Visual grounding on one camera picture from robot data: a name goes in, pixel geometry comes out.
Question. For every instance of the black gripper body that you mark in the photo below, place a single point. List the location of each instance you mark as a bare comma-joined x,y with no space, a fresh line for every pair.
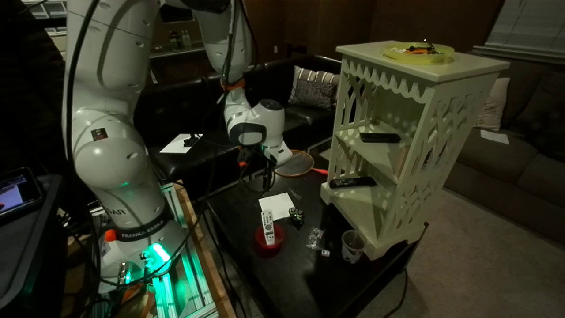
269,166

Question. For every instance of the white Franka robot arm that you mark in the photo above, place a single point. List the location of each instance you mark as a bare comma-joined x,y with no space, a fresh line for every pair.
112,159

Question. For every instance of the green lit robot base platform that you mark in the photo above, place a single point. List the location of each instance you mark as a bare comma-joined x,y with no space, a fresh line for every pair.
177,283

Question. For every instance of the white toy car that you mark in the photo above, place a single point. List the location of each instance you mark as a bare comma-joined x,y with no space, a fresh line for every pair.
269,227

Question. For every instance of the white paper sheet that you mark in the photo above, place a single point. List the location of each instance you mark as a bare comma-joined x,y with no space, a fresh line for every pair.
281,204

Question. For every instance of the orange stick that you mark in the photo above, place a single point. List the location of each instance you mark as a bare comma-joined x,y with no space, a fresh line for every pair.
320,172

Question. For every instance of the red round dish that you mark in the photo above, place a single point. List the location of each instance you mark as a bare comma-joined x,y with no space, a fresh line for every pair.
262,246

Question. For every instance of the crumpled clear plastic wrapper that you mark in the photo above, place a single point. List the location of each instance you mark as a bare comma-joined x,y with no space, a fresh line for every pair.
317,239

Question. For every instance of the long black remote control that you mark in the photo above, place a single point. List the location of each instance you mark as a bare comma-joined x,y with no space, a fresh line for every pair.
354,182

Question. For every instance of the small black device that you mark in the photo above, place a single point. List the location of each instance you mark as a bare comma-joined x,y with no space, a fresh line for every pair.
191,140

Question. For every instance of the patterned grey throw pillow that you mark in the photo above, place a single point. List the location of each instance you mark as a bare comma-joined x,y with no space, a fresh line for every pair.
315,87

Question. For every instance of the black leather sofa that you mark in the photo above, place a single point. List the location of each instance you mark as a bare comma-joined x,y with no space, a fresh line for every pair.
195,112

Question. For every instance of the black coffee table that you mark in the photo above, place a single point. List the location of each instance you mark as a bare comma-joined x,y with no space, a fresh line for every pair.
294,276

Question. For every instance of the white paper with dark print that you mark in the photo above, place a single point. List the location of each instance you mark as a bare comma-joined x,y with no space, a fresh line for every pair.
174,145

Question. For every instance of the small white cup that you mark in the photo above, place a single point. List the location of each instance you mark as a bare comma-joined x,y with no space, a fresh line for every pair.
352,248

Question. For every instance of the short black remote control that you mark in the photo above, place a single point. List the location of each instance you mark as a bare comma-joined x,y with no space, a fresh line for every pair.
382,136

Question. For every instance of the dark background console table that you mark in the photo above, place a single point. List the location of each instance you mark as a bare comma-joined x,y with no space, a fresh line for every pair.
179,53

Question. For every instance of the orange capped white bottle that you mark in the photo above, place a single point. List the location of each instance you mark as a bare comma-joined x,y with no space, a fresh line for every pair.
110,237

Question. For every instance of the yellow green plate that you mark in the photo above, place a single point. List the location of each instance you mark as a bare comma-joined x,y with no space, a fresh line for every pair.
400,53

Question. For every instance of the white lattice shelf unit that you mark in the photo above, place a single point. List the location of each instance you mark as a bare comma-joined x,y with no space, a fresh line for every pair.
453,117

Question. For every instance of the small items on plate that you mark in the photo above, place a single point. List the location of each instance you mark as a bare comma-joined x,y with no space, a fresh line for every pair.
421,48

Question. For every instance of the small white paper note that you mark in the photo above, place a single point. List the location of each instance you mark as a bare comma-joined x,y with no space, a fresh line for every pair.
495,136

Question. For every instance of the light beige cushion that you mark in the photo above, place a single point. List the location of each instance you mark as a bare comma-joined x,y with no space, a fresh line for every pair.
495,105

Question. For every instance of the grey fabric sofa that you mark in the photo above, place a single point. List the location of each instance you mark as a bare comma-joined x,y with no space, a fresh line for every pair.
518,177

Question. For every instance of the tablet with lit screen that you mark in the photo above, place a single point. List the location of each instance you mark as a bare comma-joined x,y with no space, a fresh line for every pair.
17,193

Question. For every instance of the grey side stand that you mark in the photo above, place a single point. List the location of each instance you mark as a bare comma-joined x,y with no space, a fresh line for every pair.
24,258

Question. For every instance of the white window blinds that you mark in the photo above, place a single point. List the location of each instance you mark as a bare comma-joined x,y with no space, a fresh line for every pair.
527,29

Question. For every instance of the wooden rail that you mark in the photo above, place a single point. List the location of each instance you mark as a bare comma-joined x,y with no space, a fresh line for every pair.
204,253

